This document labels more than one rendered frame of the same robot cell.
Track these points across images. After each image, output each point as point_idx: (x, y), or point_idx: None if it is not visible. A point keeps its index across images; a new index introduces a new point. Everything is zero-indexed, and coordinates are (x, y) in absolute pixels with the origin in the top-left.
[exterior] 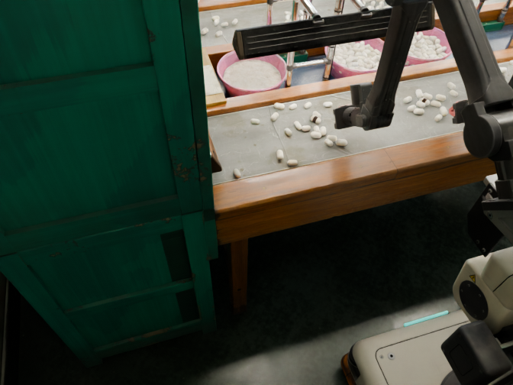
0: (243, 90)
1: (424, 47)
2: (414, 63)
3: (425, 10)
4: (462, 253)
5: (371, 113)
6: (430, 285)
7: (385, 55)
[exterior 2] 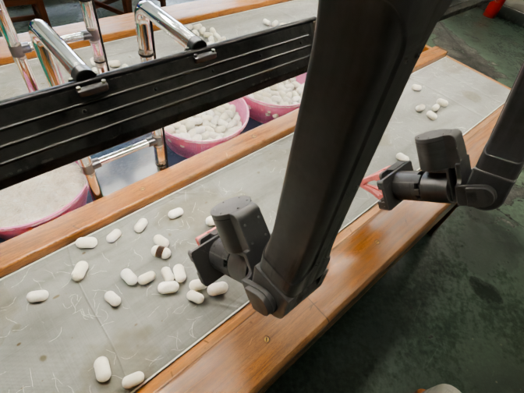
0: (3, 230)
1: (281, 88)
2: (278, 112)
3: (306, 33)
4: (368, 303)
5: (283, 292)
6: (353, 359)
7: (309, 173)
